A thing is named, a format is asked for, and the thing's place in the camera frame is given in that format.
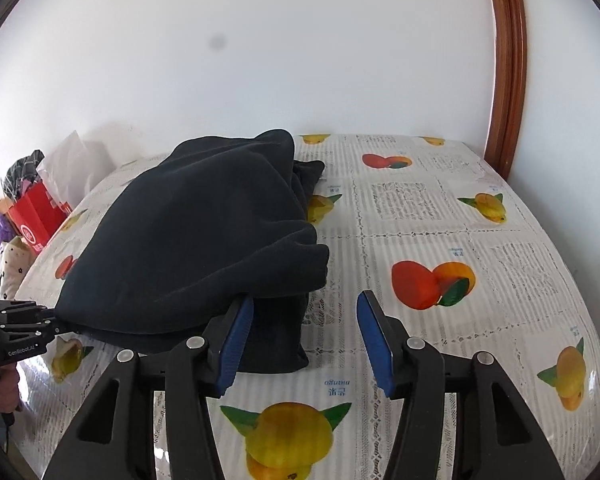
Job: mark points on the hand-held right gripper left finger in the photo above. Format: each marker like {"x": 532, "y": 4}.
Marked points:
{"x": 235, "y": 345}

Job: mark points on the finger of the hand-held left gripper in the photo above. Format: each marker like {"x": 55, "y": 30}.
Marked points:
{"x": 22, "y": 309}
{"x": 30, "y": 331}

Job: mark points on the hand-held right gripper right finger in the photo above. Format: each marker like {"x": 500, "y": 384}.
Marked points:
{"x": 375, "y": 345}

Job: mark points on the black sweatshirt with white print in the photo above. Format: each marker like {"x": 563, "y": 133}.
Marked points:
{"x": 180, "y": 240}

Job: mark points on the person's left hand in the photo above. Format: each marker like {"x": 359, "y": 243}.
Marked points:
{"x": 2, "y": 396}

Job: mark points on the white floral cloth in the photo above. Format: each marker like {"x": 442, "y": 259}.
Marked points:
{"x": 12, "y": 265}

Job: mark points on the purple item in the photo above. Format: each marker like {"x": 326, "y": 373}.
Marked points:
{"x": 0, "y": 225}

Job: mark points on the brown cardboard box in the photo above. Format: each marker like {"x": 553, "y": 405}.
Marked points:
{"x": 2, "y": 206}

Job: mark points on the red cardboard box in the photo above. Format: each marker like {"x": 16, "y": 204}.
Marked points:
{"x": 35, "y": 215}

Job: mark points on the black patterned bag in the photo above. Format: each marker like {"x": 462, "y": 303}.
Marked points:
{"x": 22, "y": 170}

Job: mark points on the fruit print tablecloth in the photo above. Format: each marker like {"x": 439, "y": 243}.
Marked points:
{"x": 430, "y": 230}

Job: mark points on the white plastic bag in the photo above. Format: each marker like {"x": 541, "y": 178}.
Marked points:
{"x": 75, "y": 165}

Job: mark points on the brown wooden door frame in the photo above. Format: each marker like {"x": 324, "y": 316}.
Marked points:
{"x": 510, "y": 60}

